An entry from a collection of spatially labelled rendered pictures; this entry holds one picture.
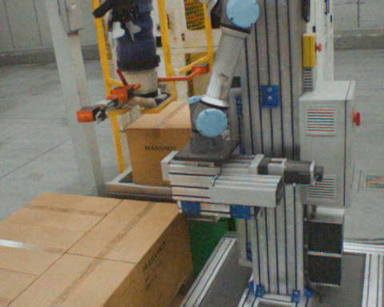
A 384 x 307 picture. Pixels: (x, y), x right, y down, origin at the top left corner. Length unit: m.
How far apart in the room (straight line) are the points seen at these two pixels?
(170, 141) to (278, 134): 0.84
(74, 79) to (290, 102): 2.09
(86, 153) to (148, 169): 1.13
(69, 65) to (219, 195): 2.12
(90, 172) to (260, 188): 2.28
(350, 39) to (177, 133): 8.68
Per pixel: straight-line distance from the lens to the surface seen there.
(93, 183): 3.89
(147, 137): 2.69
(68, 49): 3.62
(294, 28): 1.89
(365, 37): 10.99
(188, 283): 2.79
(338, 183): 1.99
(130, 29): 1.77
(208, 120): 1.73
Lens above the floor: 1.70
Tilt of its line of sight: 20 degrees down
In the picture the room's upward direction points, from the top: 6 degrees counter-clockwise
